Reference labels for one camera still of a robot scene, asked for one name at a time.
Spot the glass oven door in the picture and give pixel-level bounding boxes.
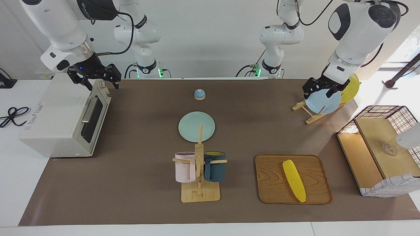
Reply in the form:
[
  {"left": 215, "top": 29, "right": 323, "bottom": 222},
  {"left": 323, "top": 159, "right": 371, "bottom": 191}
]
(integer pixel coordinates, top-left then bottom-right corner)
[{"left": 80, "top": 88, "right": 111, "bottom": 153}]

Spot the mint green plate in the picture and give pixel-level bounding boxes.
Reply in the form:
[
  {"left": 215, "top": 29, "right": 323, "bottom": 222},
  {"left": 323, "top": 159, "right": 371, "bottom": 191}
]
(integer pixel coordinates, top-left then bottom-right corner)
[{"left": 178, "top": 111, "right": 216, "bottom": 143}]

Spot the yellow corn cob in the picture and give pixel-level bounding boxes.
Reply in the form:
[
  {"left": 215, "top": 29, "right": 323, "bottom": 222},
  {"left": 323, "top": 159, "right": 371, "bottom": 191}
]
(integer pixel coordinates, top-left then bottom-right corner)
[{"left": 283, "top": 160, "right": 307, "bottom": 203}]

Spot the white toaster oven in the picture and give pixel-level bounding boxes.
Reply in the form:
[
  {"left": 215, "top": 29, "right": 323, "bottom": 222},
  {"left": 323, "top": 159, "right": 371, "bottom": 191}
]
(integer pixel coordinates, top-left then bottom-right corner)
[{"left": 19, "top": 73, "right": 112, "bottom": 158}]

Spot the light blue plate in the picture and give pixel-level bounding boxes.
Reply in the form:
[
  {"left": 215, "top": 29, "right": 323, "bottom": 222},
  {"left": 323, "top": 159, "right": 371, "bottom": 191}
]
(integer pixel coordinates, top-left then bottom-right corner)
[{"left": 305, "top": 89, "right": 342, "bottom": 115}]

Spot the wooden plate rack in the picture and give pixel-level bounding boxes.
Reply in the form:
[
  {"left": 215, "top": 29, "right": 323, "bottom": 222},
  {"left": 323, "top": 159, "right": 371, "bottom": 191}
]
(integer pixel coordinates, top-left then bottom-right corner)
[{"left": 292, "top": 100, "right": 345, "bottom": 125}]

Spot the yellow plate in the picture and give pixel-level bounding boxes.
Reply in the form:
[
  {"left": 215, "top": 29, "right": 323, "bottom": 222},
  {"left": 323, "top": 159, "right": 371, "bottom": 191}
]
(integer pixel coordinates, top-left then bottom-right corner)
[{"left": 340, "top": 73, "right": 360, "bottom": 104}]

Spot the white power strip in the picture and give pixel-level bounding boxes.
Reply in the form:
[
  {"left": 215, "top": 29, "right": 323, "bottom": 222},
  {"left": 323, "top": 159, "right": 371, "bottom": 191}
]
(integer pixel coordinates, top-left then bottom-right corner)
[{"left": 35, "top": 70, "right": 55, "bottom": 80}]

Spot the black stand pole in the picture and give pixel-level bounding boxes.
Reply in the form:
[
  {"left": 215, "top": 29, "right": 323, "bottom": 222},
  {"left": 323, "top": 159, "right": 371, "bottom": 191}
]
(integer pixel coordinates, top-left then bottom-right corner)
[{"left": 382, "top": 52, "right": 420, "bottom": 89}]

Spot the black desk clamp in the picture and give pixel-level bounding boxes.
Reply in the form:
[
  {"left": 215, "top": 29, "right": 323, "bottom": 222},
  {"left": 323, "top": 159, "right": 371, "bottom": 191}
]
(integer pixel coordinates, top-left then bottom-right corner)
[{"left": 0, "top": 68, "right": 17, "bottom": 89}]

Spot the white cylinder object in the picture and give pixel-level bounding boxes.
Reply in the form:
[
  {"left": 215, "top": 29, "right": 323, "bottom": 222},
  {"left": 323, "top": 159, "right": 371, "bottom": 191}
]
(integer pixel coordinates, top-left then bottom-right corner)
[{"left": 395, "top": 122, "right": 420, "bottom": 150}]

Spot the brown wooden tray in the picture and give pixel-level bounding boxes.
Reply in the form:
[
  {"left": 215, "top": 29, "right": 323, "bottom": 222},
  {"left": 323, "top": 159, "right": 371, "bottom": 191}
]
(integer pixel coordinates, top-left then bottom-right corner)
[{"left": 255, "top": 154, "right": 333, "bottom": 205}]

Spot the brown table mat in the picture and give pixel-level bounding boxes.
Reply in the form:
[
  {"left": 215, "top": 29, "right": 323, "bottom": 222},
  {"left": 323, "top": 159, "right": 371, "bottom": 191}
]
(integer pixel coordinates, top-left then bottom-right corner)
[{"left": 18, "top": 78, "right": 420, "bottom": 226}]

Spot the pink mug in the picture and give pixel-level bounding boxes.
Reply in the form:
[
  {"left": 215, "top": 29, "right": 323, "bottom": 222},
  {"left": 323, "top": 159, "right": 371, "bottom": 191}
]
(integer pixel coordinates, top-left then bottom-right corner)
[{"left": 175, "top": 152, "right": 197, "bottom": 183}]

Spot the dark blue mug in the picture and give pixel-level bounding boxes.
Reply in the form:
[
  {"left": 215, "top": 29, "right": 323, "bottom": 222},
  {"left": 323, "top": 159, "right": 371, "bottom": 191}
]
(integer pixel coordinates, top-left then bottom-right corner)
[{"left": 203, "top": 151, "right": 226, "bottom": 183}]

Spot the wooden mug tree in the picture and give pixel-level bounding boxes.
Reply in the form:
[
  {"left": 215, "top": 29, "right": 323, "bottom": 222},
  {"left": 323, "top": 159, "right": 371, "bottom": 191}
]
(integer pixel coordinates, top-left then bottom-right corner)
[{"left": 172, "top": 124, "right": 228, "bottom": 203}]

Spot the black base cable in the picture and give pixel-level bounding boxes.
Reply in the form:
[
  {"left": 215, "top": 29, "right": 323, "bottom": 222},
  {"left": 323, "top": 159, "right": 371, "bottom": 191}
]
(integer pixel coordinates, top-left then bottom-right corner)
[
  {"left": 236, "top": 49, "right": 267, "bottom": 78},
  {"left": 124, "top": 63, "right": 138, "bottom": 79}
]

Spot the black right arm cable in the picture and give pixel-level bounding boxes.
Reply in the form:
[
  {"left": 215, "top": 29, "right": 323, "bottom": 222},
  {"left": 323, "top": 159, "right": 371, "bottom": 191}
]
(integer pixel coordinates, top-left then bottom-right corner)
[{"left": 92, "top": 11, "right": 135, "bottom": 56}]

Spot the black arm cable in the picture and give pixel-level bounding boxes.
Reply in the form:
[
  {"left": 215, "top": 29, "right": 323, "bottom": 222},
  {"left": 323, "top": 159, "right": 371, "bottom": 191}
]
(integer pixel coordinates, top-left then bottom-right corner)
[
  {"left": 294, "top": 0, "right": 410, "bottom": 68},
  {"left": 92, "top": 11, "right": 135, "bottom": 56}
]

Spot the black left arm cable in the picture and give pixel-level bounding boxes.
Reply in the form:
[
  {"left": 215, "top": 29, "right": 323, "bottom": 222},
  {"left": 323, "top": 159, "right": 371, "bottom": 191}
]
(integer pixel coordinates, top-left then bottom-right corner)
[{"left": 294, "top": 0, "right": 410, "bottom": 68}]

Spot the wire basket with wooden shelves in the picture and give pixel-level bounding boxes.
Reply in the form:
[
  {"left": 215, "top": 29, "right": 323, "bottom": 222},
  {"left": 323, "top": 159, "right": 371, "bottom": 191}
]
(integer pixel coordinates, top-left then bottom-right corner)
[{"left": 336, "top": 105, "right": 420, "bottom": 198}]

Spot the coiled black power cord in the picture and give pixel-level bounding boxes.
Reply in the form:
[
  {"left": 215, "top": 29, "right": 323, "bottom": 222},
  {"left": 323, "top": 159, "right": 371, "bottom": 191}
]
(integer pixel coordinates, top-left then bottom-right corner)
[{"left": 0, "top": 107, "right": 31, "bottom": 128}]

